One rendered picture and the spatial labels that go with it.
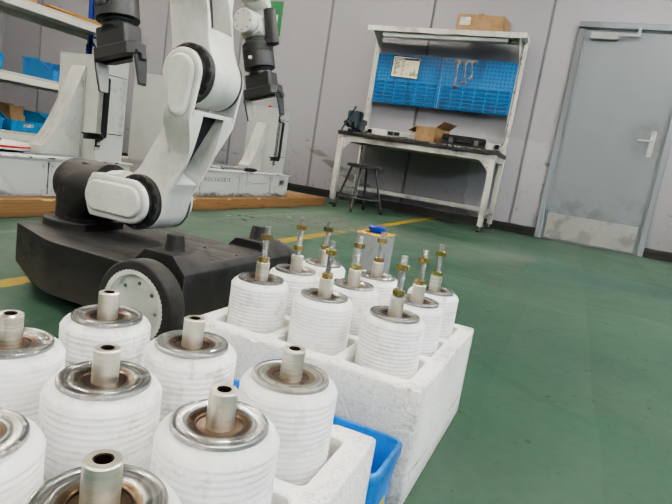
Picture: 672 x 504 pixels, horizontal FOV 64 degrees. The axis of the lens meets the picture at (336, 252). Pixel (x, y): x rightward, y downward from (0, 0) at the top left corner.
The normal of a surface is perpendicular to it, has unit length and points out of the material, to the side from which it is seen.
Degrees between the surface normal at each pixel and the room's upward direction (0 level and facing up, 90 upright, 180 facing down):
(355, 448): 0
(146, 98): 90
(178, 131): 115
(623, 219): 90
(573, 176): 90
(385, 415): 90
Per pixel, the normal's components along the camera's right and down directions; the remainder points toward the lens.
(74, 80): -0.32, -0.26
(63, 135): 0.90, 0.21
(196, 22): -0.40, 0.09
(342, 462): 0.15, -0.97
